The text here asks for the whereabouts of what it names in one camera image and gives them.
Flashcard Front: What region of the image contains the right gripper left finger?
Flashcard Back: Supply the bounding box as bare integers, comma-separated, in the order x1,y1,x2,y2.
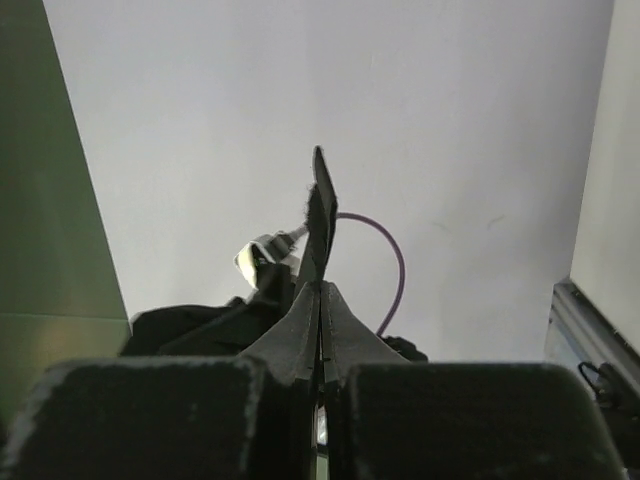
1,285,320,479

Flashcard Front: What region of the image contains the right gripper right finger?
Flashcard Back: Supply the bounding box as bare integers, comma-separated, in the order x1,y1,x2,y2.
320,283,627,479

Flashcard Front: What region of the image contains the black folding umbrella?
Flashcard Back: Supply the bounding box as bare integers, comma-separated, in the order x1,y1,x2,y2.
121,147,428,383

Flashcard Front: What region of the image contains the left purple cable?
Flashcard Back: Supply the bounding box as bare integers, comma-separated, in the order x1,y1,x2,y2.
337,211,407,335

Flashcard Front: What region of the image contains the left aluminium frame post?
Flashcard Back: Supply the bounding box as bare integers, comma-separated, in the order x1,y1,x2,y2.
544,279,639,389

